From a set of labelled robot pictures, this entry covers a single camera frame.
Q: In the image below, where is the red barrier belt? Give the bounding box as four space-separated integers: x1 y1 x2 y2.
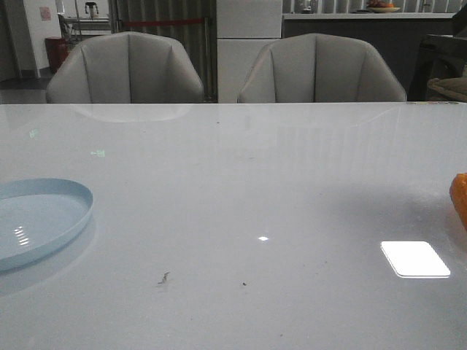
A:
122 17 209 27

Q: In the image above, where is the white refrigerator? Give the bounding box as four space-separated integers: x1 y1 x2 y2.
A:
216 0 282 104

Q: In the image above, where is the metal trolley in background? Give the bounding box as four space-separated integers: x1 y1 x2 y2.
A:
55 0 111 44

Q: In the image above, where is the fruit bowl on counter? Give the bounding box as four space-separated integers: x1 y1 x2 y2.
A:
366 0 401 13

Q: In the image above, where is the orange toy corn cob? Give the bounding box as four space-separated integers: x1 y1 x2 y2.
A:
449 173 467 229

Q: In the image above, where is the light blue round plate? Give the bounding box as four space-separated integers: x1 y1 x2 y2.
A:
1 178 93 272

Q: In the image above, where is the dark grey kitchen counter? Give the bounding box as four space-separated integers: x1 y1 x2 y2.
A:
282 12 453 101

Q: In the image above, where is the beige cushion at right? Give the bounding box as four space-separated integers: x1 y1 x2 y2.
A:
427 77 466 102

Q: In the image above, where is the grey left upholstered chair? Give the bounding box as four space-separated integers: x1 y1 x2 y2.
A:
46 31 204 104

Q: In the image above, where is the grey right upholstered chair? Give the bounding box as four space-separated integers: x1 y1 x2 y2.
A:
237 34 406 104

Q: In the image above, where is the red trash bin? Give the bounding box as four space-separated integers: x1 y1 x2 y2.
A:
45 37 68 73

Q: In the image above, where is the dark side table right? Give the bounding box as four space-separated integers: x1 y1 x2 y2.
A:
408 7 466 101

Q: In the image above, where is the grey folding partition curtain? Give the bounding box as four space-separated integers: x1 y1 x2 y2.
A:
109 0 217 102

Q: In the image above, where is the grey upholstered chair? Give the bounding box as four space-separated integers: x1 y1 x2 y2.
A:
237 34 406 104
46 31 204 104

